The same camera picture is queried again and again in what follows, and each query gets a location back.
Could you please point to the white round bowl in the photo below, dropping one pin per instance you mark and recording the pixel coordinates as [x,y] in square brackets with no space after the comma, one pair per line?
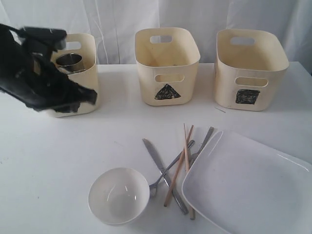
[119,196]

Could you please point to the steel mug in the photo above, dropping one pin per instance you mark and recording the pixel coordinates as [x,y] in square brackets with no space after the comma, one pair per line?
[70,63]

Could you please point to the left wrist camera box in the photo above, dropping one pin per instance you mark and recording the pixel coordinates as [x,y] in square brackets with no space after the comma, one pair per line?
[32,38]

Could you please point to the steel table knife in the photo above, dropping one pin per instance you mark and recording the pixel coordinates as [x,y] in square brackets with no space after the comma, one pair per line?
[176,196]

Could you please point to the wooden chopstick thin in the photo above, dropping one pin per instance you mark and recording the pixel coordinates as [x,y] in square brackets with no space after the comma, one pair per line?
[187,138]

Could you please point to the wooden chopstick long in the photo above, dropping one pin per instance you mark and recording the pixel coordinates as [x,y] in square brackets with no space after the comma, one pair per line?
[173,184]

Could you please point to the cream bin with square mark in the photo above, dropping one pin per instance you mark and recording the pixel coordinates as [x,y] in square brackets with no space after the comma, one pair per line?
[249,67]

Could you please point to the steel spoon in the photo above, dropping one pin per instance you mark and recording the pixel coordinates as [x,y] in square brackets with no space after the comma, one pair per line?
[158,161]

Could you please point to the steel fork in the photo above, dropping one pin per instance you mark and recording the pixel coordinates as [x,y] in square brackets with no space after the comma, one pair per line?
[205,141]

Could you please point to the cream bin with triangle mark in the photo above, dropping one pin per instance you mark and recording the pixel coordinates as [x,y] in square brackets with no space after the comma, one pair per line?
[167,60]

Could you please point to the cream bin with circle mark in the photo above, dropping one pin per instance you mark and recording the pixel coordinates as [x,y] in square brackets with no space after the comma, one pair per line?
[84,45]

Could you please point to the white square plate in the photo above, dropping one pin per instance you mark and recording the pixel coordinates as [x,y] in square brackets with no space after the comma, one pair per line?
[245,187]

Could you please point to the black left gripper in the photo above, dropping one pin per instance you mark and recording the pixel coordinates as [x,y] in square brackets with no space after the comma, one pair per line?
[38,84]

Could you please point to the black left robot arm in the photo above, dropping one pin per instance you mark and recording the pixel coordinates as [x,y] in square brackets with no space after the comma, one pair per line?
[11,46]

